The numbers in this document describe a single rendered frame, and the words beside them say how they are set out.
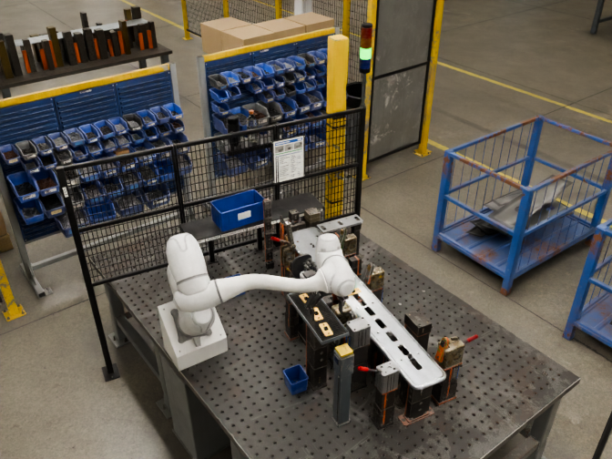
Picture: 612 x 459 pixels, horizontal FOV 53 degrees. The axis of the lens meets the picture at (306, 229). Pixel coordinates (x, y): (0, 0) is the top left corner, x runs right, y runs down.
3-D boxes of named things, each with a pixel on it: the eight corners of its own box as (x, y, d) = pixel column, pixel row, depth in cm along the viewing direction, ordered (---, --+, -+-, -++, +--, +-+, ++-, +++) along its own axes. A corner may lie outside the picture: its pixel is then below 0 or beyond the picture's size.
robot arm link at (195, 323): (183, 341, 310) (191, 335, 290) (172, 306, 313) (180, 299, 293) (212, 331, 317) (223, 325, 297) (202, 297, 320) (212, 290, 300)
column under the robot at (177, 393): (197, 465, 351) (184, 385, 315) (172, 430, 372) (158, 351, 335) (241, 438, 367) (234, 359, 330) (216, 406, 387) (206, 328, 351)
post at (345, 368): (351, 422, 291) (355, 355, 266) (337, 427, 288) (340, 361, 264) (343, 411, 296) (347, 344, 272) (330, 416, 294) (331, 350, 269)
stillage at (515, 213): (518, 206, 589) (539, 114, 537) (594, 244, 536) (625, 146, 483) (431, 249, 530) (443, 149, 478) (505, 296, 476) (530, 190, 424)
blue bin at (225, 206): (267, 218, 380) (266, 199, 373) (222, 232, 367) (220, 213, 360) (255, 206, 392) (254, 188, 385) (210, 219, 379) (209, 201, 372)
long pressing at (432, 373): (454, 376, 277) (454, 373, 276) (413, 392, 268) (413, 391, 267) (315, 226, 380) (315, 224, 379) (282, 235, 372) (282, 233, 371)
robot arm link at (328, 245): (311, 261, 261) (321, 280, 250) (311, 230, 252) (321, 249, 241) (335, 257, 263) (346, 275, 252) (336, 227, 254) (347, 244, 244)
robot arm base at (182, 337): (180, 351, 314) (182, 351, 309) (169, 310, 317) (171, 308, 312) (214, 341, 321) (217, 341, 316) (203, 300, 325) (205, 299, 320)
